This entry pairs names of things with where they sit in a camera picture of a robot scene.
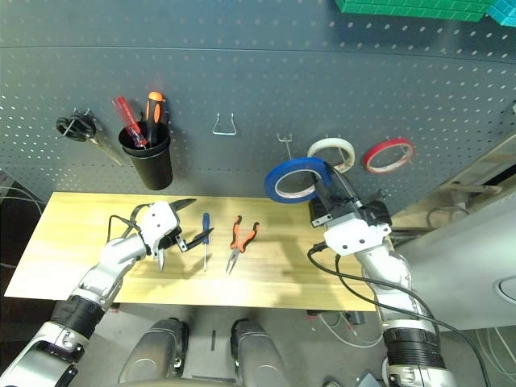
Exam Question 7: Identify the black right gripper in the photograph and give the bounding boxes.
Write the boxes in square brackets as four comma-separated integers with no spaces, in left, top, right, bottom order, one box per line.
[310,169,392,229]

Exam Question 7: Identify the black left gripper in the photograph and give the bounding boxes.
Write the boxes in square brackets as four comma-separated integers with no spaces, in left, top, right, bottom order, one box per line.
[155,197,215,254]

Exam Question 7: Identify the blue handled screwdriver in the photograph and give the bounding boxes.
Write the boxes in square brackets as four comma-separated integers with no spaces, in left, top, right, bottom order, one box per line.
[201,212,211,272]

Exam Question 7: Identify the orange black needle-nose pliers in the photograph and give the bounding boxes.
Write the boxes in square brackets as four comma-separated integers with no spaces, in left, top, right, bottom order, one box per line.
[225,215,261,275]

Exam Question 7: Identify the blue tape roll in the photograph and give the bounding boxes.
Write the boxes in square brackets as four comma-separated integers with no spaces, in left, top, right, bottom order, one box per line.
[264,156,335,204]

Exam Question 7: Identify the dark grey pegboard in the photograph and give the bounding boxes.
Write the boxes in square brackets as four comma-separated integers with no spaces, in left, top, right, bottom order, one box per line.
[0,0,516,214]

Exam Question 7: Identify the white tape roll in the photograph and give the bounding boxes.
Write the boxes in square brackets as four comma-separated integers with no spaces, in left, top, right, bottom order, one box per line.
[306,137,356,174]

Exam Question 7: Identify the red tape roll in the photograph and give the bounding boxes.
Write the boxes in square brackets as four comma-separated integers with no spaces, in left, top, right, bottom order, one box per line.
[362,137,416,175]

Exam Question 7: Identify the black tool cup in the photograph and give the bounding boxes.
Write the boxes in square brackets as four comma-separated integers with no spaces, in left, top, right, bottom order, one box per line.
[118,123,173,190]

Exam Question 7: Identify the metal peg hook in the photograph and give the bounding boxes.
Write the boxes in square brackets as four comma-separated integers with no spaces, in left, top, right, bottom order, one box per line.
[277,134,295,160]

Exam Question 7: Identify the silver left robot leg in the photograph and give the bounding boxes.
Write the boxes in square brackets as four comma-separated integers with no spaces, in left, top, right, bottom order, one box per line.
[119,318,190,384]

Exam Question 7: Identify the silver robot leg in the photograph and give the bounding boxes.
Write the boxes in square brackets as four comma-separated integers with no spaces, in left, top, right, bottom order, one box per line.
[231,318,289,386]
[119,318,190,384]

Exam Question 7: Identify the white grey machine housing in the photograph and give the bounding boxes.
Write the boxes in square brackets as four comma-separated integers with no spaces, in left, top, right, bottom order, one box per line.
[393,132,516,331]

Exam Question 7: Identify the silver right robot leg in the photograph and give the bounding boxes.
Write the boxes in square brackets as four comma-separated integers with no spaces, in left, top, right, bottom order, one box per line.
[231,318,289,386]

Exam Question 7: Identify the green foam block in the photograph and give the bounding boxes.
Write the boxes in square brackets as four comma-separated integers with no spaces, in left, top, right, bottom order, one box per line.
[334,0,491,22]

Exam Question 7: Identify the cyan foam block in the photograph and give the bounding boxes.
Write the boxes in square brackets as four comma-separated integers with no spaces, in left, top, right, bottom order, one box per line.
[485,0,516,28]

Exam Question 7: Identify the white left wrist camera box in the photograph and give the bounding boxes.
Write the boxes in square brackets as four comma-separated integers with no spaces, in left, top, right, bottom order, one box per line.
[139,201,182,255]

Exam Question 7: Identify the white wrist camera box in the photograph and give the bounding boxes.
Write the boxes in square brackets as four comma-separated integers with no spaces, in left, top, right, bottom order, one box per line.
[324,219,392,257]
[139,201,182,255]

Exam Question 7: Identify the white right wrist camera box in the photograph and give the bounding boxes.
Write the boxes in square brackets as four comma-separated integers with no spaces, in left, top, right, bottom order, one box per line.
[324,219,392,257]

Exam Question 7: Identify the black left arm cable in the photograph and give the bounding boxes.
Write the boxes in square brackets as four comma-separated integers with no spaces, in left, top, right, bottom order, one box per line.
[106,204,147,243]

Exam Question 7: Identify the metal wire pliers holder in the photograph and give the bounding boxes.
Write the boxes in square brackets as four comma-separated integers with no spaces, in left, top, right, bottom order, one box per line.
[212,112,237,136]

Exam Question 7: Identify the orange black handled screwdriver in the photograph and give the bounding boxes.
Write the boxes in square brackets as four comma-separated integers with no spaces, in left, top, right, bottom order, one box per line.
[144,91,167,146]

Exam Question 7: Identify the clear red handled screwdriver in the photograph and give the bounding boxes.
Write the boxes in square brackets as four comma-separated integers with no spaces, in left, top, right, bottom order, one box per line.
[111,95,148,148]

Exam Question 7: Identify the thin white cable loop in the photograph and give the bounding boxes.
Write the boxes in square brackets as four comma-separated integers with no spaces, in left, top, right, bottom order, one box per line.
[318,312,384,350]

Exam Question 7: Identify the black handled scissors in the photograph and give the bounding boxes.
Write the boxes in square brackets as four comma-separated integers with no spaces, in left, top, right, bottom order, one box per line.
[56,107,124,167]

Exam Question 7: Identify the grey cable bundle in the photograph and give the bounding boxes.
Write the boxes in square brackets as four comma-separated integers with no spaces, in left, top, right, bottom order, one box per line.
[0,169,45,210]

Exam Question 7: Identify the white cable bundle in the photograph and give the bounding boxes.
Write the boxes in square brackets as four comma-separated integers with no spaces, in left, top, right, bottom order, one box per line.
[475,326,516,376]

